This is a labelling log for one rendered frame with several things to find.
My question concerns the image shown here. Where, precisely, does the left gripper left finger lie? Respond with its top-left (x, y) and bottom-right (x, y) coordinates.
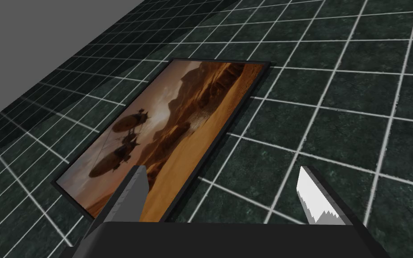
top-left (91, 164), bottom-right (150, 228)

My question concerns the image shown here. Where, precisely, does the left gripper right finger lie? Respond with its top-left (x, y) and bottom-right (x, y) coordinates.
top-left (296, 165), bottom-right (355, 226)

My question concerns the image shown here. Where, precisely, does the framed brown desert picture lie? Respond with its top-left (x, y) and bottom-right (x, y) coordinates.
top-left (50, 57), bottom-right (276, 223)

